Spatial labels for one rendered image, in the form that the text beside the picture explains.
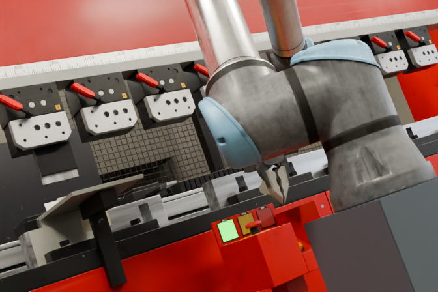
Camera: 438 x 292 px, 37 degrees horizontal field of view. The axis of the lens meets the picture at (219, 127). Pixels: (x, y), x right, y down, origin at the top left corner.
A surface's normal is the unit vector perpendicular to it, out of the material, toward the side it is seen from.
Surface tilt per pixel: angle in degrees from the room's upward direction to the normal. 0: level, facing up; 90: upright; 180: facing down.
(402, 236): 90
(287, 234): 90
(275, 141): 136
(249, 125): 98
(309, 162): 90
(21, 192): 90
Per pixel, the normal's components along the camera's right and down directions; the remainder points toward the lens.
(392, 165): 0.00, -0.48
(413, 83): -0.80, 0.18
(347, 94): -0.14, -0.11
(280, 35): -0.20, 0.83
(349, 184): -0.78, -0.15
